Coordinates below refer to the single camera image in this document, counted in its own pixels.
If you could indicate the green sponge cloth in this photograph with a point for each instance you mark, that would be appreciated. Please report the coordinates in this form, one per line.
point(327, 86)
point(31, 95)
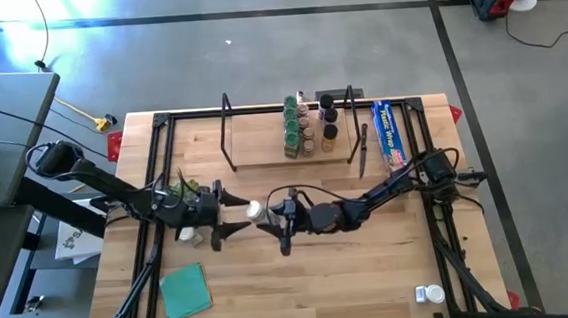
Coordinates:
point(185, 291)

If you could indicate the red corner bracket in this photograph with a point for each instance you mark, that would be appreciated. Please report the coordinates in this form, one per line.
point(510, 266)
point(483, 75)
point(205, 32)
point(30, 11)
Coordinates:
point(455, 114)
point(115, 147)
point(513, 301)

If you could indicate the black aluminium rig frame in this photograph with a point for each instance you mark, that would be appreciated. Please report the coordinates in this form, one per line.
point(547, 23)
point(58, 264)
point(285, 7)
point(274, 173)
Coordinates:
point(196, 116)

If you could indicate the white-lid bagel seasoning jar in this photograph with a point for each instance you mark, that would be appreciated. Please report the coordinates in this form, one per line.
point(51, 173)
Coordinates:
point(188, 234)
point(434, 294)

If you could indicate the purple label black-lid spice bottle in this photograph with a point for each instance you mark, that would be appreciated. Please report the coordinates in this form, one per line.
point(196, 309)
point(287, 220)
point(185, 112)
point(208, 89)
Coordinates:
point(326, 101)

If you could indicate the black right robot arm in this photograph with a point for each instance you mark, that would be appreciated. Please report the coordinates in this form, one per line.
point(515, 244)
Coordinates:
point(381, 192)

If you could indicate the blue-white box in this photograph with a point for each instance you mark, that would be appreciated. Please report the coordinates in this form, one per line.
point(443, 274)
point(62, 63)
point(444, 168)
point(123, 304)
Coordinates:
point(256, 212)

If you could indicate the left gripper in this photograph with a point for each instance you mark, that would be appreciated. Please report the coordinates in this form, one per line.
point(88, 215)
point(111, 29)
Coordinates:
point(199, 207)

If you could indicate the olive black-lid spice bottle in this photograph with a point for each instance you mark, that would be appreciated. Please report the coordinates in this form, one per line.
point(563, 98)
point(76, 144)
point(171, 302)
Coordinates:
point(330, 115)

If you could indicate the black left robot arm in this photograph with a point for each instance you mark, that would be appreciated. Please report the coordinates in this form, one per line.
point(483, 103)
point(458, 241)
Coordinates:
point(110, 183)

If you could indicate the black kitchen knife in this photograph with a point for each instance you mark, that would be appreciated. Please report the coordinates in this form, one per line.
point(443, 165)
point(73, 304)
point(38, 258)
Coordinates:
point(362, 158)

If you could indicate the small metal clip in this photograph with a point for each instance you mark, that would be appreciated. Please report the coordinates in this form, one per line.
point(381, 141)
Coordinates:
point(33, 304)

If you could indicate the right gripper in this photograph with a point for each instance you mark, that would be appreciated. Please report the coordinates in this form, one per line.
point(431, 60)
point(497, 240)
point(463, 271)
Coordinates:
point(299, 218)

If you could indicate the grey folding table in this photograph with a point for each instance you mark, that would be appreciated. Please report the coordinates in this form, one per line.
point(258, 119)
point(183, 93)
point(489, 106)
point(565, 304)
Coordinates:
point(9, 173)

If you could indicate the blue plastic wrap box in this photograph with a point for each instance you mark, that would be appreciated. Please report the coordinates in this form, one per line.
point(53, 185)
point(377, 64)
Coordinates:
point(387, 132)

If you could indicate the white printed paper sheet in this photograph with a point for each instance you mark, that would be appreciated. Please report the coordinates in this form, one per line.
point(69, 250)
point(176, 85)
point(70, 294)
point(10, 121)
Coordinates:
point(71, 241)

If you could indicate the yellow black-lid spice bottle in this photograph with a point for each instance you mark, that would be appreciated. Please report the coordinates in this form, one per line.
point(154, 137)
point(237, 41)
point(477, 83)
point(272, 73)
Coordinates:
point(329, 132)

